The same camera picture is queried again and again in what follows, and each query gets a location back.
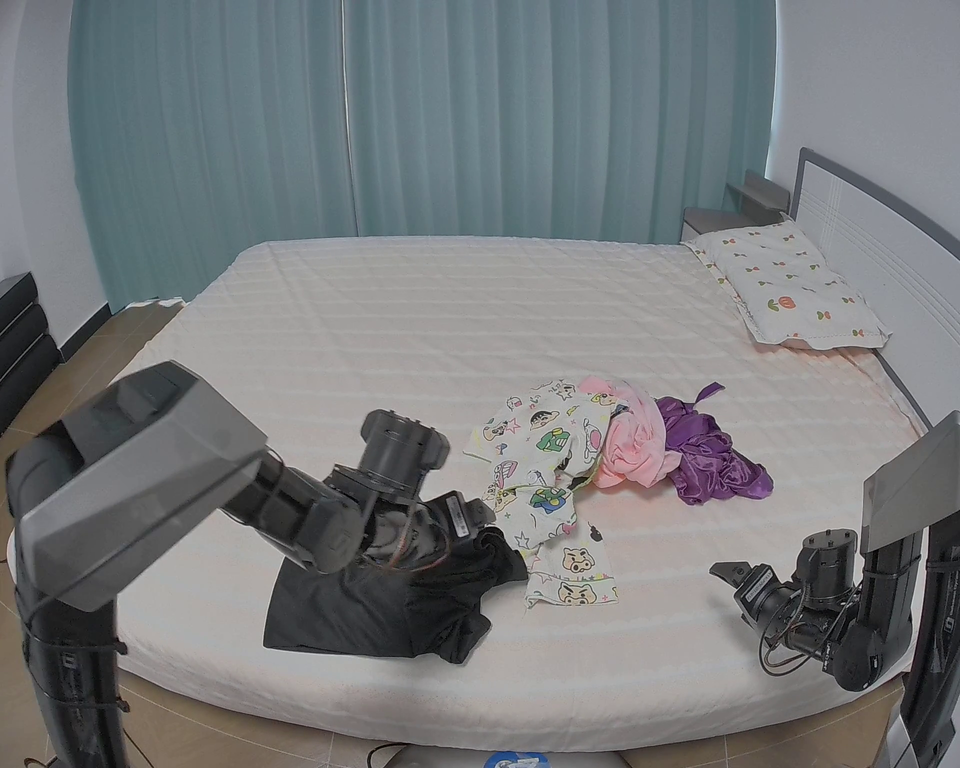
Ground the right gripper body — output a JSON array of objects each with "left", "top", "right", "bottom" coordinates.
[{"left": 733, "top": 567, "right": 785, "bottom": 624}]

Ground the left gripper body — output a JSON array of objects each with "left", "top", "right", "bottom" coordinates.
[{"left": 444, "top": 489, "right": 498, "bottom": 543}]

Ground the black T-shirt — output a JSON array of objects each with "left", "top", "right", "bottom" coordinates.
[{"left": 262, "top": 525, "right": 530, "bottom": 665}]

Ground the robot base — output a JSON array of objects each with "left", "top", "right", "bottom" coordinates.
[{"left": 366, "top": 738, "right": 633, "bottom": 768}]

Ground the white printed pyjama top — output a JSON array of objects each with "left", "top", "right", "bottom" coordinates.
[{"left": 461, "top": 377, "right": 622, "bottom": 610}]

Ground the purple garment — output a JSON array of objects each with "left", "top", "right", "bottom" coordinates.
[{"left": 656, "top": 381, "right": 775, "bottom": 507}]

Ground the pink garment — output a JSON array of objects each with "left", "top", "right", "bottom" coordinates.
[{"left": 577, "top": 372, "right": 669, "bottom": 490}]

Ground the bed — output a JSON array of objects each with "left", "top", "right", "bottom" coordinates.
[{"left": 6, "top": 146, "right": 960, "bottom": 751}]

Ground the white printed pillow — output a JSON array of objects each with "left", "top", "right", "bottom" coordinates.
[{"left": 681, "top": 213, "right": 890, "bottom": 350}]

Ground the grey bedside table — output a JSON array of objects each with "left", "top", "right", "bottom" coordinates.
[{"left": 681, "top": 168, "right": 792, "bottom": 241}]

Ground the black chest of drawers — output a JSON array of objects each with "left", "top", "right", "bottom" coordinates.
[{"left": 0, "top": 271, "right": 61, "bottom": 436}]

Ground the black cable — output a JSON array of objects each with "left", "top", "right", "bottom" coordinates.
[{"left": 757, "top": 607, "right": 826, "bottom": 676}]

